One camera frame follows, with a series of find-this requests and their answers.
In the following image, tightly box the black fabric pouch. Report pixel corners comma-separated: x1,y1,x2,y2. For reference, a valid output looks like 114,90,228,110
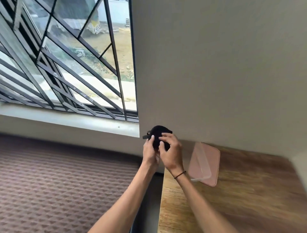
142,125,173,152

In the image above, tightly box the clear plastic container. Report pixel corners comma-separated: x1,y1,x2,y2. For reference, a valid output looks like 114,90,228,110
188,142,212,182

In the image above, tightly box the brown patterned bed cover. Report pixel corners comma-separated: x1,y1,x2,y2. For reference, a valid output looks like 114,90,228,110
0,133,144,233

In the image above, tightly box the black metal window grille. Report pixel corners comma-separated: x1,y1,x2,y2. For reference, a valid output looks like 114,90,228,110
0,0,139,123

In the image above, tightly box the person's right hand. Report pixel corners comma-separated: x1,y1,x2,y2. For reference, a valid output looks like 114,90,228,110
158,133,185,175

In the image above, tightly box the person's left hand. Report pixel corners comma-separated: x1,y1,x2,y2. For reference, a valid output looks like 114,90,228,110
142,135,161,168

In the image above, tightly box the person's left forearm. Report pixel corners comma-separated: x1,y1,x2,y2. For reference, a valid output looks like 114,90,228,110
87,160,157,233

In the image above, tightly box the person's right forearm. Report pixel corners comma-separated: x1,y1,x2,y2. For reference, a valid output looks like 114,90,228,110
173,170,240,233

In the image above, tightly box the pink plastic container lid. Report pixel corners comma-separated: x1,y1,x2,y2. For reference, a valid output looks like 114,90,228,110
188,142,220,187

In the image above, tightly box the wooden table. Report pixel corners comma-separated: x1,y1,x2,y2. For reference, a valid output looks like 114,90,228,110
157,144,307,233

